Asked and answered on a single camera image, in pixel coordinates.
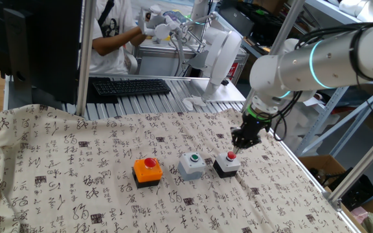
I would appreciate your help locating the crumpled white cloth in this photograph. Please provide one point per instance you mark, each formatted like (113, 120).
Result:
(194, 102)

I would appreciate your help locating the pink packet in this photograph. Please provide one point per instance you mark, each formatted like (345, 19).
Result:
(359, 214)

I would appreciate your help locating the bare person forearm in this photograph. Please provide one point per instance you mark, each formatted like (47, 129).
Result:
(115, 40)
(140, 39)

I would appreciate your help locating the beige calligraphy print tablecloth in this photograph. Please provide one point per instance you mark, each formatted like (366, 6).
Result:
(76, 161)

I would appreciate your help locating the orange box big red button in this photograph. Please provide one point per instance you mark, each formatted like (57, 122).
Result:
(147, 176)

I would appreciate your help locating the black desk mat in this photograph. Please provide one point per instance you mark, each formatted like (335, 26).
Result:
(102, 98)

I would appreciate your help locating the brown cardboard box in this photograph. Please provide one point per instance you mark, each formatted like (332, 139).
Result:
(312, 161)

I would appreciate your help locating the slim white robot arm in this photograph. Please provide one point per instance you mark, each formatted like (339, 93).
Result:
(199, 9)

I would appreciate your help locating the white black box red button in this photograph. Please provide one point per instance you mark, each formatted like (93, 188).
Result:
(227, 167)

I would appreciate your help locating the white plastic bag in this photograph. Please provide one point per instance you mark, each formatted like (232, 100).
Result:
(368, 6)

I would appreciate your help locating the black computer monitor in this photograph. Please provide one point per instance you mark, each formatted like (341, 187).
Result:
(44, 48)

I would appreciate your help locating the aluminium table frame rail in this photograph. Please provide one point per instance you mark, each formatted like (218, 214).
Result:
(303, 169)

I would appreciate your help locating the aluminium cross bar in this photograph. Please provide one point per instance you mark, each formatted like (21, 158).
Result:
(173, 78)

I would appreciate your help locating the bulky white robot arm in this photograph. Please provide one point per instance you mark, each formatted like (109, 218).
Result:
(220, 55)

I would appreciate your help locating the black computer keyboard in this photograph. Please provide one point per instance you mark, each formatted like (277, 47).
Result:
(131, 87)

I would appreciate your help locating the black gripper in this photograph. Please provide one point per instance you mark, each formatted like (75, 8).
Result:
(254, 127)

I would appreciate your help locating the black plastic box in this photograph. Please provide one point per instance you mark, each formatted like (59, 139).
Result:
(361, 194)

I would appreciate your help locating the grey metal workbench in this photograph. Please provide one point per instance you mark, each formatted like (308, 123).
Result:
(160, 64)

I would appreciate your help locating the grey box green button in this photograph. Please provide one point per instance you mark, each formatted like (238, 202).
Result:
(189, 170)

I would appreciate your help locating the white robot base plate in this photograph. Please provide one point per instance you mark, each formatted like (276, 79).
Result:
(225, 94)

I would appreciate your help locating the black equipment case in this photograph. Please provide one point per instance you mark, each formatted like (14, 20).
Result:
(238, 19)

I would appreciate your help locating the grey metal shelf rack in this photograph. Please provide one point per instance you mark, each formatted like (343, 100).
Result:
(330, 9)

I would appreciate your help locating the person in white t-shirt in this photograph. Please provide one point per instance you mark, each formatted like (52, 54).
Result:
(108, 64)

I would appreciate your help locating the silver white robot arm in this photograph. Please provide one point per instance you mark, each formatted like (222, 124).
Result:
(319, 61)

